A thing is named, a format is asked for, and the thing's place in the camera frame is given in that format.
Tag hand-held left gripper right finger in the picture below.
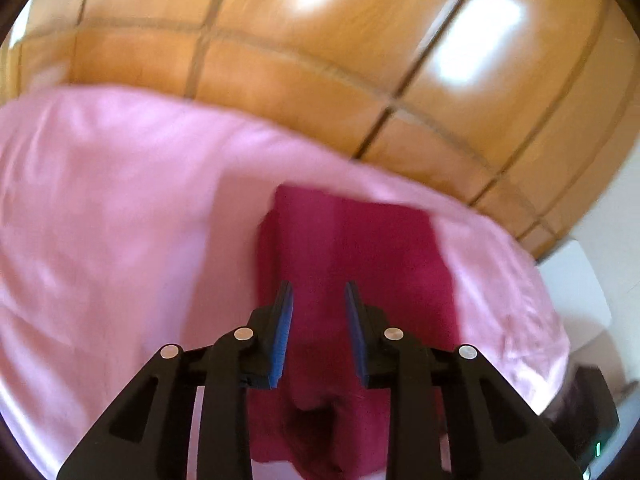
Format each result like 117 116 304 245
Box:
345 281 584 480

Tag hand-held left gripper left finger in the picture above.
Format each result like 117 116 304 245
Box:
57 280 294 480

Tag crimson knit sweater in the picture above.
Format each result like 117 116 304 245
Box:
250 184 463 479

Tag white panel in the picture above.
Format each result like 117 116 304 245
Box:
536 239 614 358

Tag pink quilted blanket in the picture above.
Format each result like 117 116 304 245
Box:
0 85 573 480

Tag wooden wardrobe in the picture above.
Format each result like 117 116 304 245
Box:
0 0 640 261

